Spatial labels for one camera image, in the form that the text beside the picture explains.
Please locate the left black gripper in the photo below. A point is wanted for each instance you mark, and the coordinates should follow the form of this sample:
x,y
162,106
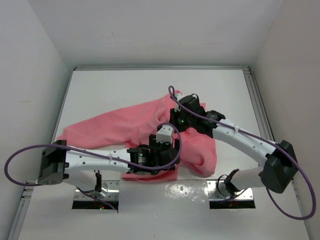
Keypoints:
x,y
153,143

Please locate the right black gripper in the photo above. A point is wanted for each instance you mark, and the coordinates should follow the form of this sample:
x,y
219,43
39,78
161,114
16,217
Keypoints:
x,y
173,120

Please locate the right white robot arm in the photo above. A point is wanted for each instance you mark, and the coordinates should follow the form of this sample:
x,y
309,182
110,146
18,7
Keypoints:
x,y
274,170

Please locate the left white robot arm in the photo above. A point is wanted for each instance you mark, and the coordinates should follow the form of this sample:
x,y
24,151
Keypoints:
x,y
81,167

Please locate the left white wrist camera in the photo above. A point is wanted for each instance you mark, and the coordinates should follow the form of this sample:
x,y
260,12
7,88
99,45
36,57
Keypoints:
x,y
165,134

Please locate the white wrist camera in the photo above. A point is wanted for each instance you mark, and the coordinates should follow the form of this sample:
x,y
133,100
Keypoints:
x,y
165,134
178,97

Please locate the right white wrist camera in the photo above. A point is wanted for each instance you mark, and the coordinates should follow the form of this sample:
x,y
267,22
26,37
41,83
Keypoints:
x,y
178,97

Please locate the shiny metal base plate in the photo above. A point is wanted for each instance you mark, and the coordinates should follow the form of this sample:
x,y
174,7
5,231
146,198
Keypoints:
x,y
111,190

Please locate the aluminium frame rail back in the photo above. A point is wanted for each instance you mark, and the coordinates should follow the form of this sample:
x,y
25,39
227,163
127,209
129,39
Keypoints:
x,y
160,67

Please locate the aluminium frame rail right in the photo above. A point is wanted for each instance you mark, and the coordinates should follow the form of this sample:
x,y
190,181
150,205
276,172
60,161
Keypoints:
x,y
258,105

